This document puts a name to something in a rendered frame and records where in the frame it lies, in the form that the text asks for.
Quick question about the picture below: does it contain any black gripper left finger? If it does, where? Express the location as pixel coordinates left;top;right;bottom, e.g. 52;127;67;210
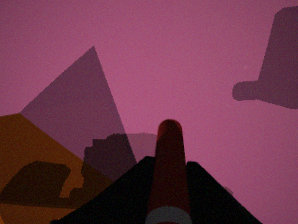
53;156;156;224

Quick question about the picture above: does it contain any red peg with white band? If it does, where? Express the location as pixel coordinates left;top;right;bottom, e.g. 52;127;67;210
145;119;193;224

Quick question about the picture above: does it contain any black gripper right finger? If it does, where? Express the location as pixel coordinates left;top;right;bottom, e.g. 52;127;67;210
186;161;262;224

